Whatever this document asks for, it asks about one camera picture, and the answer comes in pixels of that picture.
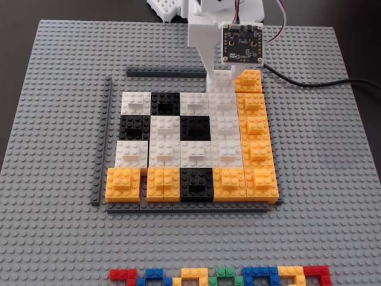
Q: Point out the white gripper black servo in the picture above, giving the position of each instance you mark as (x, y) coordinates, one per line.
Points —
(207, 59)

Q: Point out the white Lego cube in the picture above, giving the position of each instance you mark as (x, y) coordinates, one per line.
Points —
(227, 153)
(163, 153)
(193, 102)
(135, 102)
(196, 153)
(223, 79)
(222, 104)
(165, 126)
(224, 126)
(131, 153)

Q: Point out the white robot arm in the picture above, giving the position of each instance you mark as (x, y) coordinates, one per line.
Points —
(256, 7)

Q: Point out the white 3D-printed robot base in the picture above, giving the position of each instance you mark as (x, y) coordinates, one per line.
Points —
(166, 9)

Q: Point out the orange Lego cube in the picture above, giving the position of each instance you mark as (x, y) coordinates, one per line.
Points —
(122, 184)
(262, 184)
(257, 153)
(254, 126)
(229, 184)
(251, 104)
(163, 184)
(251, 83)

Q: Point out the dark gray Lego strip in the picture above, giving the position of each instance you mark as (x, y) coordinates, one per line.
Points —
(166, 72)
(102, 134)
(178, 208)

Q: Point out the gray studded Lego baseplate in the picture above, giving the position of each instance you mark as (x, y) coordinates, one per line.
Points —
(59, 119)

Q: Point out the green Lego brick letter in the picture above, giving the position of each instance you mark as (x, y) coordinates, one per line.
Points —
(226, 271)

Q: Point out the yellow Lego brick letter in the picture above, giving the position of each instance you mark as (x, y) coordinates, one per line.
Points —
(290, 270)
(193, 271)

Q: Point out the blue Lego brick letter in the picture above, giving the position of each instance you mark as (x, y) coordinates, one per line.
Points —
(259, 271)
(153, 272)

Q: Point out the red Lego brick letter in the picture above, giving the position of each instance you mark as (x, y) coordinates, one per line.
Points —
(317, 270)
(119, 274)

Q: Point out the black wrist camera board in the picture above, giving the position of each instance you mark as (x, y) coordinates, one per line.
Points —
(242, 43)

